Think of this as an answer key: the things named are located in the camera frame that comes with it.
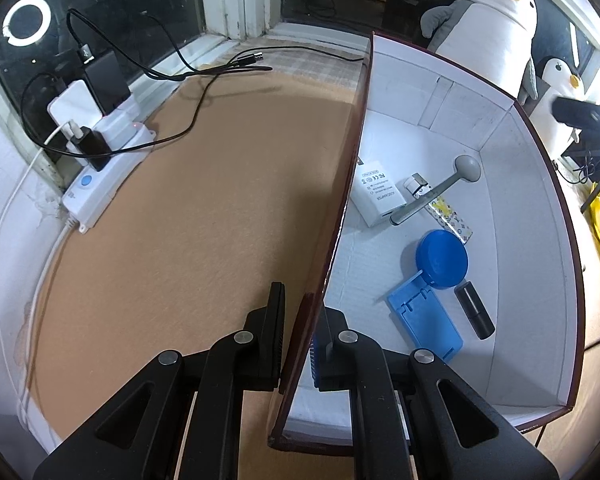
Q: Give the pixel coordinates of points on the white cardboard box red outside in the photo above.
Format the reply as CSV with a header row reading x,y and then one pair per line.
x,y
430,125

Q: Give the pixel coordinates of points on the blue plastic phone stand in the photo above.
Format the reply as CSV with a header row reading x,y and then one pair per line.
x,y
425,320

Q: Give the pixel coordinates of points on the small penguin plush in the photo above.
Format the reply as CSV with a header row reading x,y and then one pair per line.
x,y
552,110

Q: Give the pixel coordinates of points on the white window frame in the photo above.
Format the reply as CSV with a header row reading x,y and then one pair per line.
x,y
245,0

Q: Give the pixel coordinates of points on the cork mat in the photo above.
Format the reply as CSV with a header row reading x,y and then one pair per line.
x,y
190,220

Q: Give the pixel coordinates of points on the small black plug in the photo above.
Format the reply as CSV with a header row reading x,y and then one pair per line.
x,y
92,147

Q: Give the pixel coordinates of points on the black power adapter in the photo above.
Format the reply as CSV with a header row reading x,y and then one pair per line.
x,y
105,80

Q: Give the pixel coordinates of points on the white flat charger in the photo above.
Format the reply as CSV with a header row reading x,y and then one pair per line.
x,y
72,102

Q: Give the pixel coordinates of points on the grey spoon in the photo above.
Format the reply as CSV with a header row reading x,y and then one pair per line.
x,y
467,167

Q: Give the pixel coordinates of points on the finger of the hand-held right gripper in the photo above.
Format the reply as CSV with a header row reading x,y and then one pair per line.
x,y
575,109

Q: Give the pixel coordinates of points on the blue round lid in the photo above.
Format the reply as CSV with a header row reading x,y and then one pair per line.
x,y
442,257

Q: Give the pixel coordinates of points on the small white lighter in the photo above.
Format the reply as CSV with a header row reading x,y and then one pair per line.
x,y
414,185

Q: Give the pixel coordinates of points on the black cylinder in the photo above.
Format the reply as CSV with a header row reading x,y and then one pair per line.
x,y
475,310

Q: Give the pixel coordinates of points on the white boxed charger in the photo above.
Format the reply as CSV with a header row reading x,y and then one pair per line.
x,y
375,195

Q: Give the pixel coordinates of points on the white plug adapter block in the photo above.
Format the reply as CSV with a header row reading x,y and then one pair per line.
x,y
120,127

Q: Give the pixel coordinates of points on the large penguin plush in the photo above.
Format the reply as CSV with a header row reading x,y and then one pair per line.
x,y
490,35

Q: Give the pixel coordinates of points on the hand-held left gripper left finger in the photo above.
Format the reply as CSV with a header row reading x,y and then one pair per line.
x,y
270,340

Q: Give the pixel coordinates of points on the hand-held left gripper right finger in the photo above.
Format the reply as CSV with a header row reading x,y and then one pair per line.
x,y
316,360

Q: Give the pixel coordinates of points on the patterned white lighter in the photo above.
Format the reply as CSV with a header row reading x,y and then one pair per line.
x,y
452,222

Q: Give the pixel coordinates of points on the white power strip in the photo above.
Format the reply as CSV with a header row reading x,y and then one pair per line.
x,y
105,177

